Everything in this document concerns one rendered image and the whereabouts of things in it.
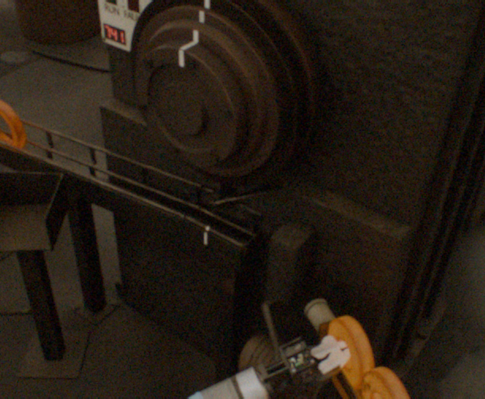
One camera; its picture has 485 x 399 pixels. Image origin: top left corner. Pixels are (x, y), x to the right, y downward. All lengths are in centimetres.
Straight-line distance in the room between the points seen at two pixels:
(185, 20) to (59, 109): 235
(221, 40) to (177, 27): 11
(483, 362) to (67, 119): 239
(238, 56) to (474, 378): 153
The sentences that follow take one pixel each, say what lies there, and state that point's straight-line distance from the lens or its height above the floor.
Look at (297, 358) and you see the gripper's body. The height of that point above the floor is 73.
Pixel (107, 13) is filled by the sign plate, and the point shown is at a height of 115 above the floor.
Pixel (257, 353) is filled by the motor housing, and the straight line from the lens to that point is 160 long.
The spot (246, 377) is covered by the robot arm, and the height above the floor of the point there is 71.
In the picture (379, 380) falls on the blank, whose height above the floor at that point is 78.
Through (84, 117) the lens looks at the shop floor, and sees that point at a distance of 352.
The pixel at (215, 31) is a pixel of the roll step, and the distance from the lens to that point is 129.
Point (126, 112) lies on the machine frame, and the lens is 182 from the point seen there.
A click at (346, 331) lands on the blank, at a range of 135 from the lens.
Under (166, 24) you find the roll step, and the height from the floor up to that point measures 126.
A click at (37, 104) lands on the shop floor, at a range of 370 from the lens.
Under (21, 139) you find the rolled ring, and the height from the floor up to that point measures 64.
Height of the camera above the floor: 180
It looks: 39 degrees down
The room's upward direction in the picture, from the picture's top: 3 degrees clockwise
